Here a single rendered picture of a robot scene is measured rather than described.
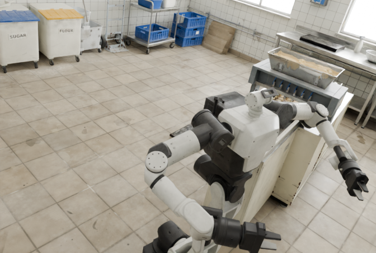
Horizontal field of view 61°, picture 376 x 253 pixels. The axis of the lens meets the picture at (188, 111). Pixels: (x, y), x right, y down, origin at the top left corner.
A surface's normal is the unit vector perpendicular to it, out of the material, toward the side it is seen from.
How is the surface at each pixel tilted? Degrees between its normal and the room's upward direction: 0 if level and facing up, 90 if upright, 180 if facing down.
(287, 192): 90
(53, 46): 92
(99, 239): 0
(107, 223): 0
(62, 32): 92
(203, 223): 27
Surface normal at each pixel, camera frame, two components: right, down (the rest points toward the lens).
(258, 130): 0.56, -0.27
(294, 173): -0.59, 0.30
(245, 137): -0.08, 0.40
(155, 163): 0.14, -0.57
